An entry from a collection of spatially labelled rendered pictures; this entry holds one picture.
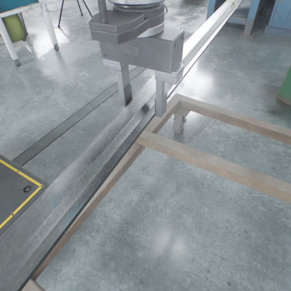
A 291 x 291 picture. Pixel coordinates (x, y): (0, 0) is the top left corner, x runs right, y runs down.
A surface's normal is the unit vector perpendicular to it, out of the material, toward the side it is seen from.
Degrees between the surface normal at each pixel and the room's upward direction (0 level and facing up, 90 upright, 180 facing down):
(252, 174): 0
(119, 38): 90
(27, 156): 0
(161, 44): 90
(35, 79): 0
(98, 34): 90
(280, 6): 90
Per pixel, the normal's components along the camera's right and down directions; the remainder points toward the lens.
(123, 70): 0.88, 0.33
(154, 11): 0.59, 0.58
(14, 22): 0.69, 0.26
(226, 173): -0.49, 0.65
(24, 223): -0.03, -0.69
